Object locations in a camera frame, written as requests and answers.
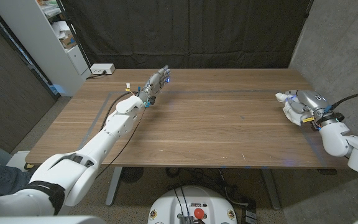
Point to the white shelf cabinet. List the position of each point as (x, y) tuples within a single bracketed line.
[(36, 40)]

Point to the brown cardboard box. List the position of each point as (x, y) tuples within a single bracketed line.
[(68, 40)]

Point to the white cloth napkin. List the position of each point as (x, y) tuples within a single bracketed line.
[(294, 118)]

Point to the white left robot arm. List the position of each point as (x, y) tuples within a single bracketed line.
[(104, 140)]

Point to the white power strip box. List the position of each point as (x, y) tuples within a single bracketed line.
[(102, 68)]

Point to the white floor platform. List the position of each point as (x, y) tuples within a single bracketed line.
[(19, 160)]

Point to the grey table leg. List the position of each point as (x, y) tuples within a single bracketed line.
[(113, 186), (271, 189)]

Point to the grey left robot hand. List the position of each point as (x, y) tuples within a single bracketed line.
[(156, 84)]

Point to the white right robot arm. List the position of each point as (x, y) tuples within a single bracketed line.
[(334, 140)]

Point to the black round slotted disc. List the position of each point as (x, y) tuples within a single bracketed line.
[(131, 174)]

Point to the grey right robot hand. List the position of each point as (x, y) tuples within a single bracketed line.
[(311, 101)]

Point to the red emergency stop button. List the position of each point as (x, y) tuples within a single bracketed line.
[(199, 213)]

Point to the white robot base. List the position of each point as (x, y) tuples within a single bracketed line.
[(166, 202)]

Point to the black curtain backdrop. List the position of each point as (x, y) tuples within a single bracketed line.
[(182, 31)]

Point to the white papers stack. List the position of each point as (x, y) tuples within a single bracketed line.
[(59, 28)]

